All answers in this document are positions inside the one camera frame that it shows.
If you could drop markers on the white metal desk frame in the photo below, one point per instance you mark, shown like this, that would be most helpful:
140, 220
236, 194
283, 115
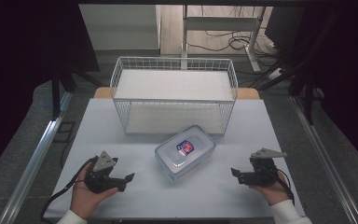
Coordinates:
220, 23

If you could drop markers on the white table cover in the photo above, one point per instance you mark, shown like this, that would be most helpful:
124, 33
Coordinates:
112, 146

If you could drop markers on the aluminium rail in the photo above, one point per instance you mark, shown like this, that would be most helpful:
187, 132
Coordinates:
326, 161
34, 158

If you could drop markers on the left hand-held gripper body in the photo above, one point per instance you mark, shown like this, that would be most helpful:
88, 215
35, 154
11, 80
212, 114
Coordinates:
101, 177

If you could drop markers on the dark curtain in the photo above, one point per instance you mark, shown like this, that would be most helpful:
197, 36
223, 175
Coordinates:
348, 62
18, 62

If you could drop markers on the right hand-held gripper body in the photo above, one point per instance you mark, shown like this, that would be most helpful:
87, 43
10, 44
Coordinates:
262, 171

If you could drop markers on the white cabinet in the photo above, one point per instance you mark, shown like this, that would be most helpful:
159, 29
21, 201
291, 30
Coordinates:
119, 26

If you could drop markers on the person's right hand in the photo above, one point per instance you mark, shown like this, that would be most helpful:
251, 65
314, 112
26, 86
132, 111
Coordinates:
272, 191

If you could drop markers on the black metal stand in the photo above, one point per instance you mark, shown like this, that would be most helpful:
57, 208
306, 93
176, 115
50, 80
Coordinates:
56, 93
307, 93

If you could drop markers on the person's left hand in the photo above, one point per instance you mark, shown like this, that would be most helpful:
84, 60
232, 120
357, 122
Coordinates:
85, 199

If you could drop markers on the white power strip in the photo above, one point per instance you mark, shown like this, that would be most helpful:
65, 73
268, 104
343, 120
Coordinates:
275, 74

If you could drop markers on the clear plastic lidded container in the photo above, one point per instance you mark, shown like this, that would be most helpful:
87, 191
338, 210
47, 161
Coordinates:
185, 152

